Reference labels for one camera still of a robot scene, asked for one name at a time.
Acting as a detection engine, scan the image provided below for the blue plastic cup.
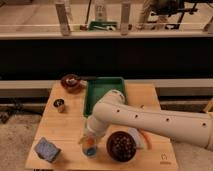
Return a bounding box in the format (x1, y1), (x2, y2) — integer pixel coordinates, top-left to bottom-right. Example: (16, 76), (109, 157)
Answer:
(82, 145), (98, 157)

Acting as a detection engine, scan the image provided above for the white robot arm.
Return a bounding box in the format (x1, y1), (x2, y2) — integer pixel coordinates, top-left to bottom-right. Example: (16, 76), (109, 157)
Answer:
(83, 89), (213, 151)

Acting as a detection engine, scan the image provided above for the blue sponge block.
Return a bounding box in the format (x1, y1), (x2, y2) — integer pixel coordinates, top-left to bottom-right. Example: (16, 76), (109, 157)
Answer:
(34, 137), (61, 163)

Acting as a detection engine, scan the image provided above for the dark brown bowl front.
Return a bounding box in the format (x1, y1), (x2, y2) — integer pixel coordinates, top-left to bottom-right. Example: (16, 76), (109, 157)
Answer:
(106, 131), (136, 162)

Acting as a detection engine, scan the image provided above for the red brown bowl back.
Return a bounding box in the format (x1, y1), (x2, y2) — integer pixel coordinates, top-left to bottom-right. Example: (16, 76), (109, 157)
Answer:
(61, 74), (81, 93)

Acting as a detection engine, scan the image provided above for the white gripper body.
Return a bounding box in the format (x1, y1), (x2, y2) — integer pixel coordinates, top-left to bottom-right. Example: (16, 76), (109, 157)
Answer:
(83, 122), (104, 139)

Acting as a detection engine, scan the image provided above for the background green tray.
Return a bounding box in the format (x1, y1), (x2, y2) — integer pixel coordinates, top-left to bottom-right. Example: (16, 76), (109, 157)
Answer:
(89, 21), (117, 31)

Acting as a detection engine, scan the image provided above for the green plastic tray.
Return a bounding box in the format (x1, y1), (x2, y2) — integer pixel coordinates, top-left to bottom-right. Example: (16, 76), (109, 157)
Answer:
(83, 77), (126, 117)

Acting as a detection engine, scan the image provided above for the orange yellow apple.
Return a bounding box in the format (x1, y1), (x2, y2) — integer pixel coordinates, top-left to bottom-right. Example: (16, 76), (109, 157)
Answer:
(83, 138), (95, 149)

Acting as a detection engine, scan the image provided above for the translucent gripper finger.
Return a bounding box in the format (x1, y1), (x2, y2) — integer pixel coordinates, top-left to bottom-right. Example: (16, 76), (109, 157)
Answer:
(94, 138), (100, 149)
(78, 134), (87, 144)

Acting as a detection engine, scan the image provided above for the grey cloth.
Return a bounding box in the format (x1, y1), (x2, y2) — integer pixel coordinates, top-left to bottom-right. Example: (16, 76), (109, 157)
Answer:
(128, 128), (145, 149)

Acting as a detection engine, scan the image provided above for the black office chair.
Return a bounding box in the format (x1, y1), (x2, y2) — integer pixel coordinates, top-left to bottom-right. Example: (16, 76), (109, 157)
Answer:
(149, 0), (199, 30)

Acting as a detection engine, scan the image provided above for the orange carrot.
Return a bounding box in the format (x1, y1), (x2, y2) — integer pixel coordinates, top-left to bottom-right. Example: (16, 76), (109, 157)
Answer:
(139, 130), (152, 150)

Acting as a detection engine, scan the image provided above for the small metal cup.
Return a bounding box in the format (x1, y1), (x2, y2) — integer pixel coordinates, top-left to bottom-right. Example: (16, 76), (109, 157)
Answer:
(53, 99), (65, 113)

